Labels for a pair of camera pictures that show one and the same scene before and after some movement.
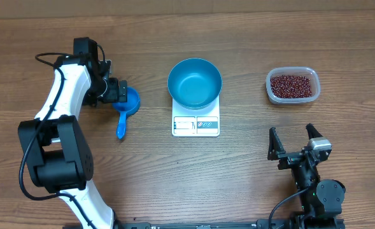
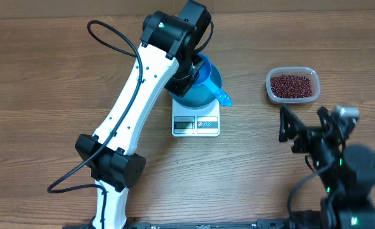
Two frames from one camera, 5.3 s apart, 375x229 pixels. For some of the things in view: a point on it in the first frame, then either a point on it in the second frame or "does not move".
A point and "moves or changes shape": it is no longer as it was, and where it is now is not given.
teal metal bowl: (195, 84) does not move
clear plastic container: (292, 84) does not move
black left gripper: (113, 94) to (181, 90)
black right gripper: (289, 159) to (309, 137)
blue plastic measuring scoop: (127, 109) moves or changes shape
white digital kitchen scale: (200, 123) does not move
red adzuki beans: (290, 86) does not move
